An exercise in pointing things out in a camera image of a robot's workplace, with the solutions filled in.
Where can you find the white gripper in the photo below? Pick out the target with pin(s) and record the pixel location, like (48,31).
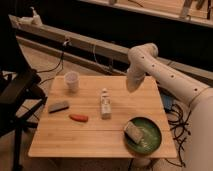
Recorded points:
(134,78)

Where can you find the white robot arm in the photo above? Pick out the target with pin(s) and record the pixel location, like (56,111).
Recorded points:
(195,94)

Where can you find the white tube bottle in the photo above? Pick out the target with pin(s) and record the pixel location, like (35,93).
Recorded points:
(105,104)

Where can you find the blue box under table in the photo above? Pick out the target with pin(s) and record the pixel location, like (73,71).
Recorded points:
(167,101)

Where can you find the grey sponge on plate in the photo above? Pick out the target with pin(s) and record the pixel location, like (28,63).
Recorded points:
(133,132)

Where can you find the translucent plastic cup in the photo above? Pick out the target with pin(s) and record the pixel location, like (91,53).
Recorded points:
(71,79)

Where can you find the green plate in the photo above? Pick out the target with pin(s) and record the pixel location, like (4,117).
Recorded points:
(151,140)

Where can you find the orange carrot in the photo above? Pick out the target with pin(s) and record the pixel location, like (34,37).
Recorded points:
(79,118)

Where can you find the white spray bottle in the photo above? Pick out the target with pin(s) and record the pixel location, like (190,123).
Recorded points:
(36,17)

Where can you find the black chair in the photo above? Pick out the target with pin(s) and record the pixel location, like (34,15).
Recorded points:
(16,91)

